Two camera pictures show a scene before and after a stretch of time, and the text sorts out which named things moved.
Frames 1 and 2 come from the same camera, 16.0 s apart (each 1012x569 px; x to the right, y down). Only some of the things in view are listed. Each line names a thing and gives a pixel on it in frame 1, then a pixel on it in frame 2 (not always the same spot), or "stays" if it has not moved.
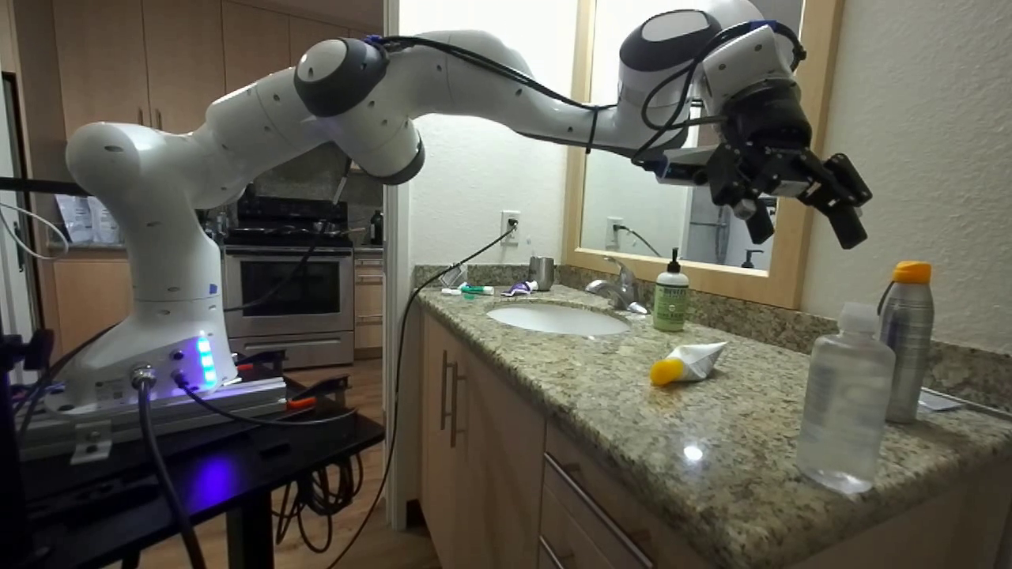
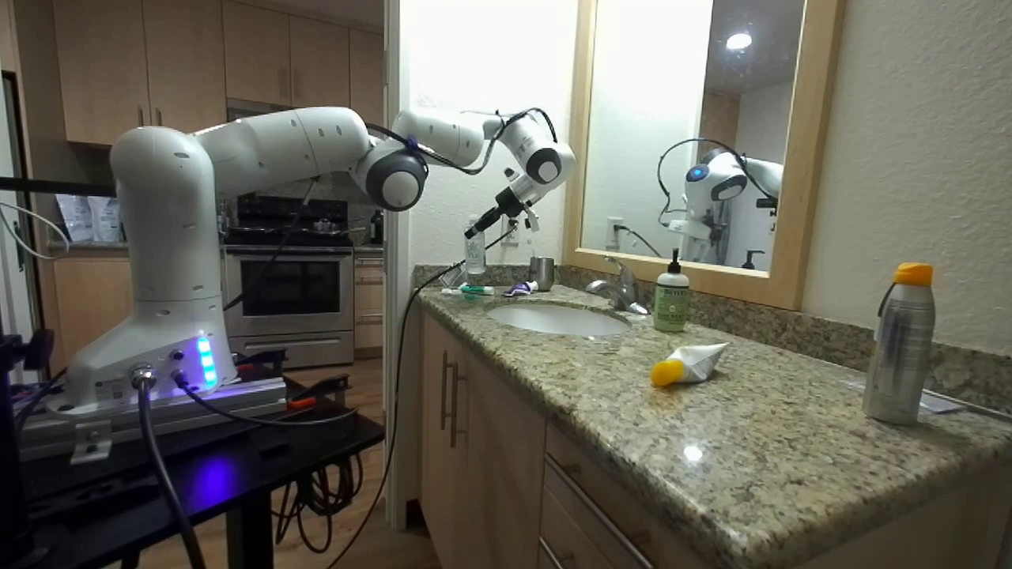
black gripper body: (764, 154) -> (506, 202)
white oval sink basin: (585, 320) stays
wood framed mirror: (624, 215) stays
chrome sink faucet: (622, 287) stays
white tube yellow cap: (684, 365) stays
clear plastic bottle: (847, 406) -> (474, 253)
